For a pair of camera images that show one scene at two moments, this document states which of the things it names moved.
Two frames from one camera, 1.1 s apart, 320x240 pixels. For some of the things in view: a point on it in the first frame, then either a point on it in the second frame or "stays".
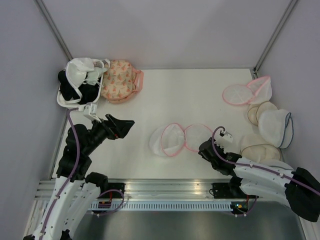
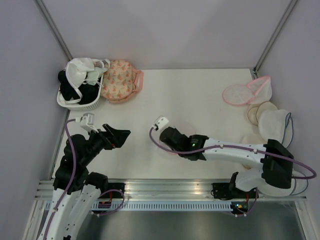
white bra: x=83 y=71 stays
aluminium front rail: x=148 y=189 stays
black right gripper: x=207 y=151 → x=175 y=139
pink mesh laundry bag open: x=261 y=87 stays
